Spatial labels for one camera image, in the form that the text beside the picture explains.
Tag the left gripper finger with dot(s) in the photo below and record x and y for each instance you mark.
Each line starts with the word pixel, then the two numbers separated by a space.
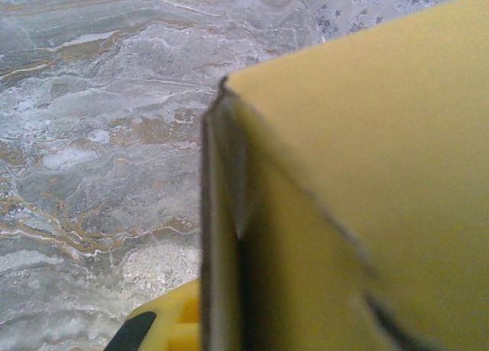
pixel 172 320

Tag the yellow paper box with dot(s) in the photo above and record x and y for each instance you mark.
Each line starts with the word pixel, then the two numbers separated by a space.
pixel 363 156

